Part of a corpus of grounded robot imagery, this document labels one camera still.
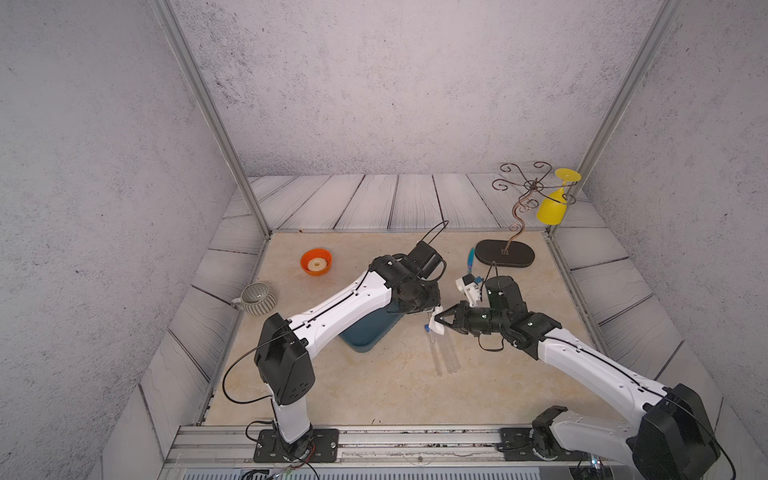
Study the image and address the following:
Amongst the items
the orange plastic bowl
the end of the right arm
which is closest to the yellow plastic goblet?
the end of the right arm

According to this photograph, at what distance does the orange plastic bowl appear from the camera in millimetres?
1071

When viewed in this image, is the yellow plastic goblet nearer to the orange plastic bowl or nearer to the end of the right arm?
the end of the right arm
